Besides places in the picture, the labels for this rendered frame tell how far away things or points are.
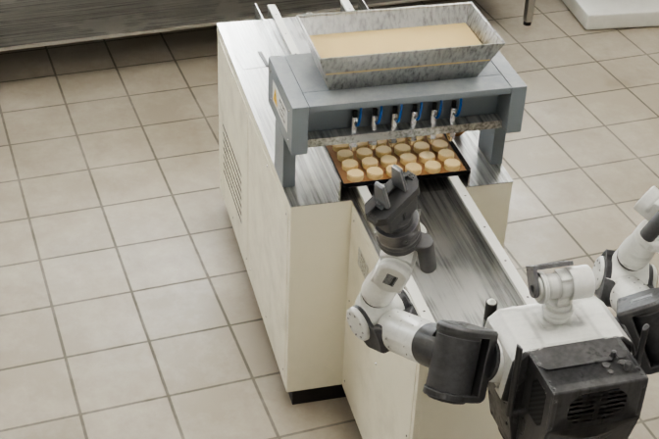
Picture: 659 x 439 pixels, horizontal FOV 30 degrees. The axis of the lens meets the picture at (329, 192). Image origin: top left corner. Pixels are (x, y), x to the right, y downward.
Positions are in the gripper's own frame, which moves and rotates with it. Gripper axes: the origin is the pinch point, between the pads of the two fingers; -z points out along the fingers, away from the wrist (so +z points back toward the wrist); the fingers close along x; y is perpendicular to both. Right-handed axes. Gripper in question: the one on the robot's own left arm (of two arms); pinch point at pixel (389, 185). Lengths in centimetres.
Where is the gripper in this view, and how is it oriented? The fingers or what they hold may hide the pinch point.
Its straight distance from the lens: 225.8
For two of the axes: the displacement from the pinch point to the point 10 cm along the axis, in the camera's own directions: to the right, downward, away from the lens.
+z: 1.4, 5.7, 8.1
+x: 6.8, -6.5, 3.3
